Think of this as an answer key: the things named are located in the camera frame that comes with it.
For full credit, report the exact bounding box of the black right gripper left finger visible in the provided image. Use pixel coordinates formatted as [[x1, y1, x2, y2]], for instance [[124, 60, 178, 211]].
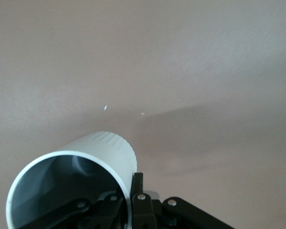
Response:
[[20, 191, 125, 229]]

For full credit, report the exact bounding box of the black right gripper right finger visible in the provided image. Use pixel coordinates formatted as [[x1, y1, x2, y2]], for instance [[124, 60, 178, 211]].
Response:
[[125, 171, 235, 229]]

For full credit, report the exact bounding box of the white mug grey inside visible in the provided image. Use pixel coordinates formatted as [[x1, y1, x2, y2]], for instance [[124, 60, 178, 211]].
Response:
[[5, 130, 137, 229]]

